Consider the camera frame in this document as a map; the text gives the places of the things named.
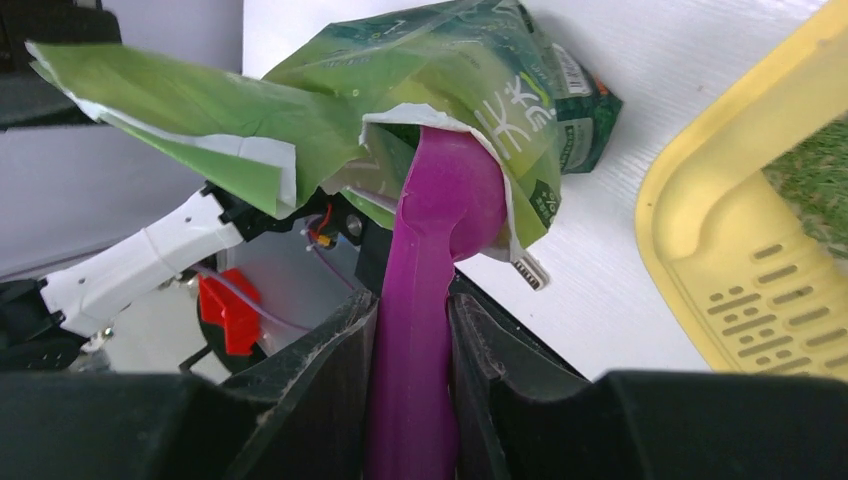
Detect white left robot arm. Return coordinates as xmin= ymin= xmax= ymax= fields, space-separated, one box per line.
xmin=1 ymin=1 xmax=293 ymax=372

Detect yellow litter box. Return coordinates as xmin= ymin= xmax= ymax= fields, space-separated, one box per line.
xmin=635 ymin=1 xmax=847 ymax=380

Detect green cat litter bag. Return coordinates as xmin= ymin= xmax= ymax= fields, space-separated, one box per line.
xmin=47 ymin=1 xmax=622 ymax=261

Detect red plastic part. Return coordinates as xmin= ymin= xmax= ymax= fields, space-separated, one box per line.
xmin=198 ymin=268 xmax=261 ymax=357

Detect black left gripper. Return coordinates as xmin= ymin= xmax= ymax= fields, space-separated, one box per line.
xmin=1 ymin=1 xmax=122 ymax=130

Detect magenta plastic scoop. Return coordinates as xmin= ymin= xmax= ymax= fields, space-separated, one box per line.
xmin=363 ymin=127 xmax=507 ymax=479

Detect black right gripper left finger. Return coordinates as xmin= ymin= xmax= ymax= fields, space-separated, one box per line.
xmin=1 ymin=290 xmax=378 ymax=479

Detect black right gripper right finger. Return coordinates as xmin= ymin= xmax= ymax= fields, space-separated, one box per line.
xmin=448 ymin=295 xmax=847 ymax=479

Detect green litter granules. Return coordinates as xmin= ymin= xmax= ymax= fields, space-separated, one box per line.
xmin=763 ymin=117 xmax=847 ymax=262

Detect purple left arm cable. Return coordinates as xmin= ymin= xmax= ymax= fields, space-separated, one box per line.
xmin=192 ymin=218 xmax=359 ymax=334

